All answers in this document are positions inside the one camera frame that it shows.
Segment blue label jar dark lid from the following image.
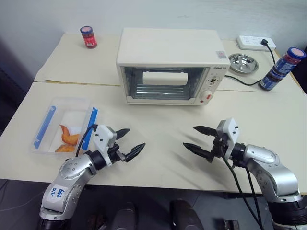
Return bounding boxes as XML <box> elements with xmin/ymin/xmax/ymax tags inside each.
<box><xmin>260</xmin><ymin>71</ymin><xmax>284</xmax><ymax>92</ymax></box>

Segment black power cord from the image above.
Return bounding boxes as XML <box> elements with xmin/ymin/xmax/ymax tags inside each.
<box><xmin>224</xmin><ymin>39</ymin><xmax>277</xmax><ymax>86</ymax></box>

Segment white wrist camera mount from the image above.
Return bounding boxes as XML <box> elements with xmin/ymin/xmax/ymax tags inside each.
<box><xmin>216</xmin><ymin>117</ymin><xmax>241</xmax><ymax>160</ymax></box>
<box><xmin>92</xmin><ymin>124</ymin><xmax>118</xmax><ymax>166</ymax></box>

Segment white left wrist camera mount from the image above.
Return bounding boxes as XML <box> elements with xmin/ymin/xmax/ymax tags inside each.
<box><xmin>92</xmin><ymin>124</ymin><xmax>118</xmax><ymax>166</ymax></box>

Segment large orange chicken wing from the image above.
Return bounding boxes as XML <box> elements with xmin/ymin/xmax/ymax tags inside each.
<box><xmin>59</xmin><ymin>124</ymin><xmax>81</xmax><ymax>146</ymax></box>

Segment white power strip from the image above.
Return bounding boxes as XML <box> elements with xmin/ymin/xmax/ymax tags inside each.
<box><xmin>236</xmin><ymin>35</ymin><xmax>277</xmax><ymax>52</ymax></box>

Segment round metal dish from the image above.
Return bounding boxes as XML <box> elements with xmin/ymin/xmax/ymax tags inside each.
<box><xmin>227</xmin><ymin>53</ymin><xmax>260</xmax><ymax>74</ymax></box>

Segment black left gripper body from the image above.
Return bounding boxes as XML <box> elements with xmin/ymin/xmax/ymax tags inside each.
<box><xmin>107</xmin><ymin>128</ymin><xmax>127</xmax><ymax>165</ymax></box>

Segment blue container clip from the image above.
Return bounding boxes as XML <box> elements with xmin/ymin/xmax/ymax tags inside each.
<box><xmin>33</xmin><ymin>104</ymin><xmax>58</xmax><ymax>148</ymax></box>
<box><xmin>81</xmin><ymin>106</ymin><xmax>100</xmax><ymax>150</ymax></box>

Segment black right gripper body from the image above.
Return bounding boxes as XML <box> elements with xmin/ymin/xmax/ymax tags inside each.
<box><xmin>208</xmin><ymin>134</ymin><xmax>230</xmax><ymax>164</ymax></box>

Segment cream oven timer knob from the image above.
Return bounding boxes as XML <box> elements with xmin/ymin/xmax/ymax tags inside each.
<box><xmin>200</xmin><ymin>90</ymin><xmax>214</xmax><ymax>102</ymax></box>

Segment red jar with pink lid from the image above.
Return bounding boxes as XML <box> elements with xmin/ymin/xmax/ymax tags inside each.
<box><xmin>80</xmin><ymin>25</ymin><xmax>98</xmax><ymax>49</ymax></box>

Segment small orange chicken piece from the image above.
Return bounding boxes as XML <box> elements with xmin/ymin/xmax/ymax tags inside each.
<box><xmin>55</xmin><ymin>144</ymin><xmax>74</xmax><ymax>153</ymax></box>

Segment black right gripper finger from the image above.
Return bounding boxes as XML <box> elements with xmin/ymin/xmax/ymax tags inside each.
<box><xmin>182</xmin><ymin>142</ymin><xmax>213</xmax><ymax>161</ymax></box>
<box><xmin>193</xmin><ymin>125</ymin><xmax>218</xmax><ymax>137</ymax></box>

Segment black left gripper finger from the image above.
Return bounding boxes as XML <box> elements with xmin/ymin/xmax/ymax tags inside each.
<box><xmin>116</xmin><ymin>128</ymin><xmax>131</xmax><ymax>140</ymax></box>
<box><xmin>124</xmin><ymin>142</ymin><xmax>146</xmax><ymax>164</ymax></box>

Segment clear plastic container blue clips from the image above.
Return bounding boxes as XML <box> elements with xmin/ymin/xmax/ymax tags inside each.
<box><xmin>31</xmin><ymin>96</ymin><xmax>100</xmax><ymax>157</ymax></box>

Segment glass oven door with handle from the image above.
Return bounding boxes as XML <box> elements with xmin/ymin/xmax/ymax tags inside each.
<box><xmin>119</xmin><ymin>65</ymin><xmax>212</xmax><ymax>103</ymax></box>

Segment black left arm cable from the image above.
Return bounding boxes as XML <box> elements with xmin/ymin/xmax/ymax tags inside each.
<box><xmin>75</xmin><ymin>124</ymin><xmax>98</xmax><ymax>158</ymax></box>

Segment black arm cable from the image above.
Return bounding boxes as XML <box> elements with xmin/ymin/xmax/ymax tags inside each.
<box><xmin>220</xmin><ymin>141</ymin><xmax>263</xmax><ymax>230</ymax></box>
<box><xmin>75</xmin><ymin>124</ymin><xmax>98</xmax><ymax>158</ymax></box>
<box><xmin>244</xmin><ymin>166</ymin><xmax>264</xmax><ymax>230</ymax></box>

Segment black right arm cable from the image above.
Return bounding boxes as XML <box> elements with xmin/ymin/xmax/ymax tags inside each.
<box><xmin>244</xmin><ymin>166</ymin><xmax>264</xmax><ymax>230</ymax></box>
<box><xmin>220</xmin><ymin>141</ymin><xmax>263</xmax><ymax>230</ymax></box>

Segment stacked blue jars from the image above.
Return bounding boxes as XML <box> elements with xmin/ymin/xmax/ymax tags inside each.
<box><xmin>272</xmin><ymin>46</ymin><xmax>307</xmax><ymax>75</ymax></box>

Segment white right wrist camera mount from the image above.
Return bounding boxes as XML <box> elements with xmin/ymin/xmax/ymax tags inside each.
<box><xmin>216</xmin><ymin>117</ymin><xmax>241</xmax><ymax>160</ymax></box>

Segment cream toaster oven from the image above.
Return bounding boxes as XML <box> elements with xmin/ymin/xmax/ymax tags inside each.
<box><xmin>116</xmin><ymin>27</ymin><xmax>231</xmax><ymax>106</ymax></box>

